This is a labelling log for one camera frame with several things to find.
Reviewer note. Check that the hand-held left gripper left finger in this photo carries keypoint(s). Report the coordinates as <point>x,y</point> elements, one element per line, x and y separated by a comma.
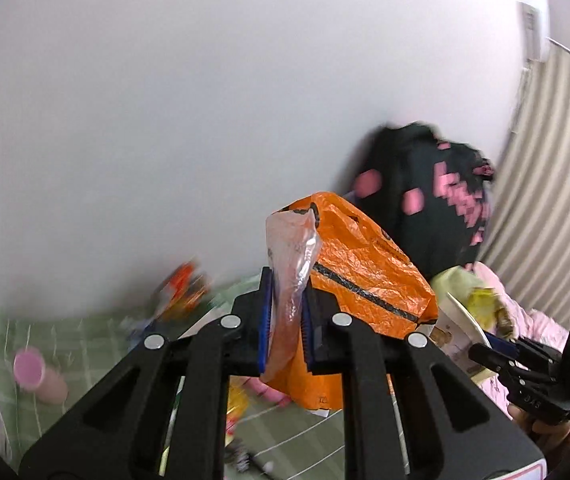
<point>265,321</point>

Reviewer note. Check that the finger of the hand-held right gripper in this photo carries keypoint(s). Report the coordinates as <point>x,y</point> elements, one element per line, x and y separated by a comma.
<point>535,350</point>
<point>487,356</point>

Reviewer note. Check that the orange plastic bag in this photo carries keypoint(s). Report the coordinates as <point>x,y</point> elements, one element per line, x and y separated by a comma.
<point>365,260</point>

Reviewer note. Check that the yellow crumpled wrapper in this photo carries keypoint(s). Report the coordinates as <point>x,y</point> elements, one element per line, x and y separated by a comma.
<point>465,285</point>

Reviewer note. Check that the white wall box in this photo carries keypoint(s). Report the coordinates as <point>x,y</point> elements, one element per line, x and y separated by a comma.
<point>535,35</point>

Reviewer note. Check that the striped beige curtain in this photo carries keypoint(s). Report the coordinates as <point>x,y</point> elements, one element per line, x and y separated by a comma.
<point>550,185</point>

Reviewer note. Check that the pink cup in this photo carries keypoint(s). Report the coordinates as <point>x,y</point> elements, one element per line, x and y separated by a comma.
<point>30,371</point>

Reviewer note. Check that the black backpack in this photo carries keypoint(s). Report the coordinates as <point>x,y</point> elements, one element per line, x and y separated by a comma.
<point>430,240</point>

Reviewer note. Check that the orange snack packet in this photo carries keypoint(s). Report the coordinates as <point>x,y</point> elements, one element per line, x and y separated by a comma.
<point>182,290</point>

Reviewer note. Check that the white printed paper carton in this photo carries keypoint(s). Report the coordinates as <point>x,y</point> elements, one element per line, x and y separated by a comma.
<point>457,340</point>

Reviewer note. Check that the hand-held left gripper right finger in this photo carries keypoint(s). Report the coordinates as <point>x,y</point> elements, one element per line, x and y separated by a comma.
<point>308,332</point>

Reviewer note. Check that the green checked bedsheet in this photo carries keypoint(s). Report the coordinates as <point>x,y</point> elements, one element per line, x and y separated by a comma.
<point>95,340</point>

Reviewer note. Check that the pink wrapper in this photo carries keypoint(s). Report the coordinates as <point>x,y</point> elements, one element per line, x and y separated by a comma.
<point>272,396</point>

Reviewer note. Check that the person's right hand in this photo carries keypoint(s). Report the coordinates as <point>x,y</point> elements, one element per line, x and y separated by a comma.
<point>545,432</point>

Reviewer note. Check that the pink blanket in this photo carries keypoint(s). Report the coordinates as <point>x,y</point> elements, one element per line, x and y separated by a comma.
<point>527,316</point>

